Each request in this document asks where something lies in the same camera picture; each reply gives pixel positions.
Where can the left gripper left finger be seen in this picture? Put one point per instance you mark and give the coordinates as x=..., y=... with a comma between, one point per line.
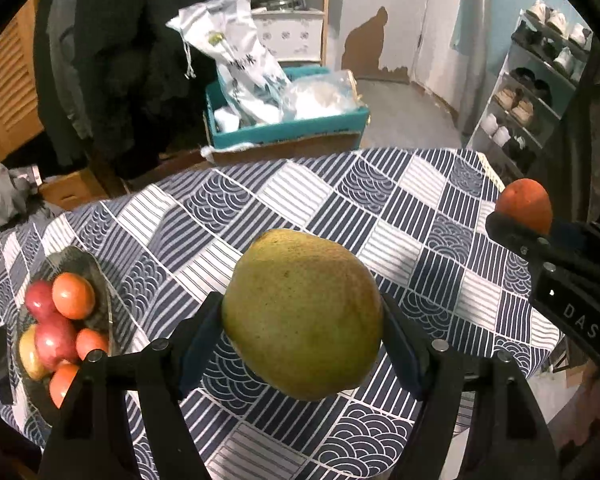
x=170, y=368

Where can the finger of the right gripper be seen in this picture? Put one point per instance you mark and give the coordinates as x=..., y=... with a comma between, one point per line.
x=517, y=237

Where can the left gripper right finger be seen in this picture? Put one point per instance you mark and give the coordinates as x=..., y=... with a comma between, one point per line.
x=434, y=373

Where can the small orange tangerine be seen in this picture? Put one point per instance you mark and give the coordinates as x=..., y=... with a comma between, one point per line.
x=528, y=203

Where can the dark red apple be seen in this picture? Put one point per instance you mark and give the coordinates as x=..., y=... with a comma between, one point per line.
x=55, y=340

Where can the large orange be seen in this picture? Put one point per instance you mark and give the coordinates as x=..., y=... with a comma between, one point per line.
x=73, y=296

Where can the small yellow mango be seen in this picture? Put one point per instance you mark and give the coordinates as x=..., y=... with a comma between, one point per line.
x=28, y=354

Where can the large green mango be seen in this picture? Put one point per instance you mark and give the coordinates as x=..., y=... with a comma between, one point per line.
x=304, y=314

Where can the green glass fruit bowl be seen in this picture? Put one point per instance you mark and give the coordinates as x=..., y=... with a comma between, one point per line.
x=73, y=260

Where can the shoe rack with shoes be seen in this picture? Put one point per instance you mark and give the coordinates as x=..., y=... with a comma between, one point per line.
x=537, y=79

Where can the teal cardboard box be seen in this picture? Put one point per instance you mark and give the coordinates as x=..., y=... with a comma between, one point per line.
x=223, y=135

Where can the grey clothes pile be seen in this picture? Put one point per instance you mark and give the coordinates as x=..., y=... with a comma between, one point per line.
x=20, y=198

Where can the clear plastic bag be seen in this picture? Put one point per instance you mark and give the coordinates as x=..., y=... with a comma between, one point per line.
x=320, y=96

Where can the black hanging coat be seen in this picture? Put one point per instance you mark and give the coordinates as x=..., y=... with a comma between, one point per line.
x=115, y=83

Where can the white printed plastic bag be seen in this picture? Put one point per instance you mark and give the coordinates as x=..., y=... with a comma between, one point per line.
x=251, y=79

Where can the wooden louvered cabinet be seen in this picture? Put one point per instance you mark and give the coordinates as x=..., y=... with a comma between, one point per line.
x=19, y=122

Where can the white patterned storage box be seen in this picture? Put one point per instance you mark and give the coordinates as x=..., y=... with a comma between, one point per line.
x=291, y=35

